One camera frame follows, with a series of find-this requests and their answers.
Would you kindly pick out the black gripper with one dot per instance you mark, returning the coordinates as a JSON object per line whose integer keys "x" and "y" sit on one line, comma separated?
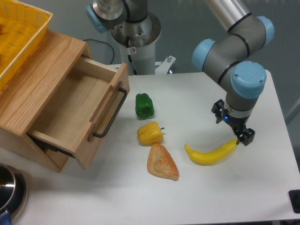
{"x": 236, "y": 120}

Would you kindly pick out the yellow banana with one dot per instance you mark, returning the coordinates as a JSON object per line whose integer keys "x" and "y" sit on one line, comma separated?
{"x": 212, "y": 157}

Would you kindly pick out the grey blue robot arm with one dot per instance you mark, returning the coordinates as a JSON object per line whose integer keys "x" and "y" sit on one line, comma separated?
{"x": 226, "y": 62}

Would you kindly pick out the golden pastry turnover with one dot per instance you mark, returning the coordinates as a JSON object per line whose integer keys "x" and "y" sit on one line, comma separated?
{"x": 161, "y": 164}

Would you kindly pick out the yellow bell pepper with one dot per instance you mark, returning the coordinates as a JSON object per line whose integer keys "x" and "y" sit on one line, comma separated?
{"x": 150, "y": 133}

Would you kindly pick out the green bell pepper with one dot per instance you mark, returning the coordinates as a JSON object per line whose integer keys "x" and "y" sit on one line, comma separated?
{"x": 144, "y": 107}

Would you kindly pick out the black table corner fixture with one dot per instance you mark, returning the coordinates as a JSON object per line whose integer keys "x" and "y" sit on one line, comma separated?
{"x": 294, "y": 196}

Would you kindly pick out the open wooden drawer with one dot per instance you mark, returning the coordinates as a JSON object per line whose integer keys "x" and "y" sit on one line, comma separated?
{"x": 83, "y": 103}

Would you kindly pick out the wooden drawer cabinet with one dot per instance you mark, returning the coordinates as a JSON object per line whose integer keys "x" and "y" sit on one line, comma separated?
{"x": 28, "y": 92}

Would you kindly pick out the steel pot with lid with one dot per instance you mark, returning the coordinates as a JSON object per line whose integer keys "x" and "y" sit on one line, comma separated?
{"x": 13, "y": 191}

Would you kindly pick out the yellow plastic basket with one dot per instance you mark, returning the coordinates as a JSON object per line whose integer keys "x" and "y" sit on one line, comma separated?
{"x": 22, "y": 27}

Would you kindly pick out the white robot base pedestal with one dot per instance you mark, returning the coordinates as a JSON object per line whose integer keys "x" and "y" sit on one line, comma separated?
{"x": 137, "y": 43}

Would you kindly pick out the black metal drawer handle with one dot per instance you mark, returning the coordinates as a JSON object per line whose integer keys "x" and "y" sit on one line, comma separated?
{"x": 104, "y": 133}

